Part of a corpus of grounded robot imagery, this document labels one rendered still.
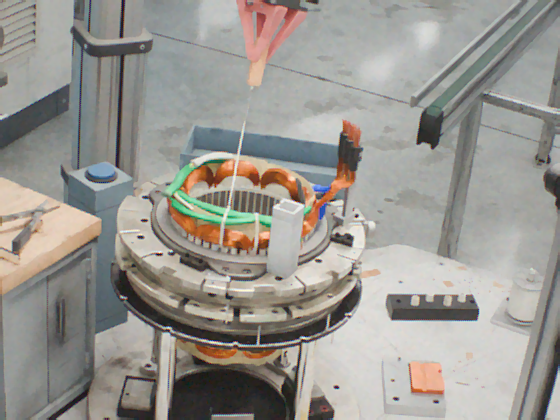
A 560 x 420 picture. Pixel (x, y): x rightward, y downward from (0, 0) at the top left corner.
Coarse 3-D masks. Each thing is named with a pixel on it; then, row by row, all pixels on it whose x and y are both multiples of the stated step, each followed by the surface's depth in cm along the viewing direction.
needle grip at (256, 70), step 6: (264, 54) 149; (258, 60) 149; (264, 60) 149; (252, 66) 149; (258, 66) 149; (264, 66) 149; (252, 72) 149; (258, 72) 149; (252, 78) 149; (258, 78) 149; (252, 84) 149; (258, 84) 150
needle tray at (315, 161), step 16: (192, 128) 190; (208, 128) 191; (224, 128) 191; (192, 144) 191; (208, 144) 193; (224, 144) 192; (256, 144) 192; (272, 144) 191; (288, 144) 191; (304, 144) 191; (320, 144) 190; (336, 144) 190; (272, 160) 192; (288, 160) 192; (304, 160) 192; (320, 160) 192; (336, 160) 191; (304, 176) 182; (320, 176) 181
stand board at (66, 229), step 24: (0, 192) 167; (24, 192) 167; (48, 216) 162; (72, 216) 163; (0, 240) 156; (48, 240) 157; (72, 240) 159; (0, 264) 151; (24, 264) 151; (48, 264) 156; (0, 288) 149
